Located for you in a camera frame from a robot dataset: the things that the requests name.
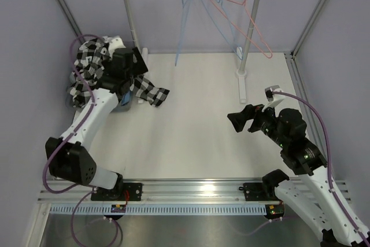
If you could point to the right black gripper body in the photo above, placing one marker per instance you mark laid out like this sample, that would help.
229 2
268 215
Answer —
266 122

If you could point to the slotted cable duct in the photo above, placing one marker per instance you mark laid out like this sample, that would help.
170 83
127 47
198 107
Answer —
159 209

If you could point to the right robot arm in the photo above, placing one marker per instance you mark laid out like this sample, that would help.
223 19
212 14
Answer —
329 215

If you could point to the light blue shirt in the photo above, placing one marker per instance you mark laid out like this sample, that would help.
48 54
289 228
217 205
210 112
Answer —
126 99

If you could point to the aluminium mounting rail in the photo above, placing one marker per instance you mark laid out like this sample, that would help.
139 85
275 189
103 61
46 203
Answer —
177 191

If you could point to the clear grey plastic bin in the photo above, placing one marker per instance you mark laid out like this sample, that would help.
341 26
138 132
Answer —
99 64

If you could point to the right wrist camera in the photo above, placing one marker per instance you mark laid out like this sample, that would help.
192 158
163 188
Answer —
274 97

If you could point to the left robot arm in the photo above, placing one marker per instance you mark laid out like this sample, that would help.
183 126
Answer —
68 156

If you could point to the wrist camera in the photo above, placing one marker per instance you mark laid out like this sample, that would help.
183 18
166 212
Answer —
114 43
274 97

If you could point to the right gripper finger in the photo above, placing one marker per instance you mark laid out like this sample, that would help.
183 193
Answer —
238 120
250 110

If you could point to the black white checkered shirt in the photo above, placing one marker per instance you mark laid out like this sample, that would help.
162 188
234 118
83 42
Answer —
144 89

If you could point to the pink wire hanger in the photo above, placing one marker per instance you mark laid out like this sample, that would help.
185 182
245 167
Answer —
248 18

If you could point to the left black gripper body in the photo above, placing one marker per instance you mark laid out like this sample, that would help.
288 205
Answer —
138 67

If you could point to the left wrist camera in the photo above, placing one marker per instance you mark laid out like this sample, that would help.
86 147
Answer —
114 43

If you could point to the blue hanger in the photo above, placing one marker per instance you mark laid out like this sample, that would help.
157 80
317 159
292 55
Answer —
219 17
183 22

